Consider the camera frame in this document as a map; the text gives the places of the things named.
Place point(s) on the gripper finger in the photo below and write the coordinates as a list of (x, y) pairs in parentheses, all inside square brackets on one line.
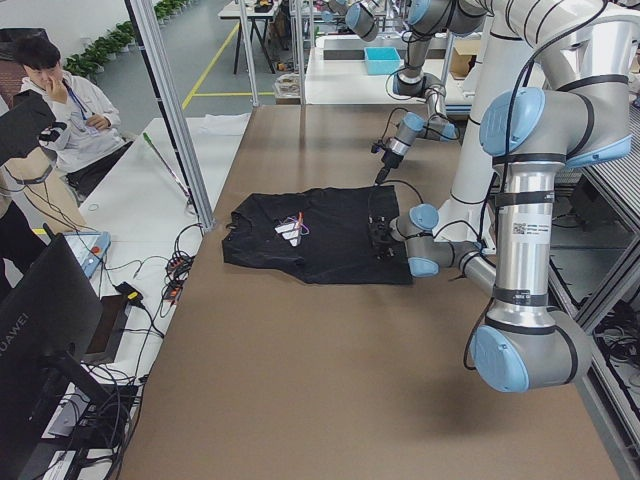
[(382, 176)]

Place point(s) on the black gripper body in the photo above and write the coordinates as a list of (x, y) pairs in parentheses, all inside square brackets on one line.
[(381, 235), (390, 159)]

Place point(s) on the black graphic t-shirt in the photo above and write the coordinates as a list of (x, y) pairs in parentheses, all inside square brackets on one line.
[(319, 236)]

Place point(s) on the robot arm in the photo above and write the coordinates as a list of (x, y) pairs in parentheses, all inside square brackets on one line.
[(552, 94), (426, 19)]

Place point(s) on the blue plastic bin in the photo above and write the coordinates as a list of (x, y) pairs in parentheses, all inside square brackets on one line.
[(381, 60)]

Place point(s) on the cardboard box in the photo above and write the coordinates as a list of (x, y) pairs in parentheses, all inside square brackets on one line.
[(463, 57)]

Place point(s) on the orange grey usb hub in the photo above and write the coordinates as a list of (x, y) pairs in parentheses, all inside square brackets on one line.
[(179, 263), (171, 294)]

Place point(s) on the white side table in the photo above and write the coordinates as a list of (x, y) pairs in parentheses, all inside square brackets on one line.
[(142, 209)]

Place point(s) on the black power adapter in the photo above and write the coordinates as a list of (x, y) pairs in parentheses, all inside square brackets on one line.
[(133, 295)]

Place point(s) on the teach pendant with red button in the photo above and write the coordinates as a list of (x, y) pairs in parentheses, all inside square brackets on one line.
[(89, 249)]

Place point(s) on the seated man in grey hoodie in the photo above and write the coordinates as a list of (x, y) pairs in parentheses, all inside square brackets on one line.
[(90, 145)]

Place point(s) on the black Huawei monitor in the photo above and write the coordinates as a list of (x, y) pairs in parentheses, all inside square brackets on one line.
[(47, 323)]

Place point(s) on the green handled reacher tool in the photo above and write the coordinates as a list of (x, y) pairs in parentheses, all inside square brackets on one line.
[(171, 172)]

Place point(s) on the aluminium frame post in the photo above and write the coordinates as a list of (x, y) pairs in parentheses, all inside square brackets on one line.
[(148, 37)]

